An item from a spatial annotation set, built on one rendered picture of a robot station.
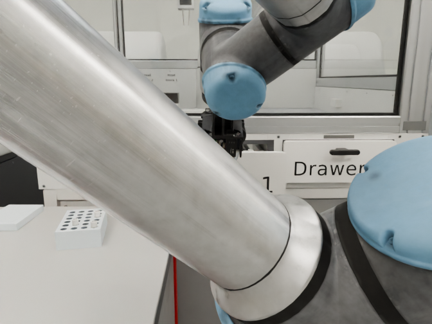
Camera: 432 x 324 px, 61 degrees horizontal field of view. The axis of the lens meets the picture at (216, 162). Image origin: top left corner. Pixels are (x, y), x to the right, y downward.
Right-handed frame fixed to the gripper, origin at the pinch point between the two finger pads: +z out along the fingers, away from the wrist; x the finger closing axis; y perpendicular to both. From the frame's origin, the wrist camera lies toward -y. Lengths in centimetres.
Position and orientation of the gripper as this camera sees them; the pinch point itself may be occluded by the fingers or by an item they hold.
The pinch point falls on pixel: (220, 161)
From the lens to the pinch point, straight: 78.0
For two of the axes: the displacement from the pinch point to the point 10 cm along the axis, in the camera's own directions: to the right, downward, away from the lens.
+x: 10.0, -0.1, 0.2
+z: -0.1, 6.7, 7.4
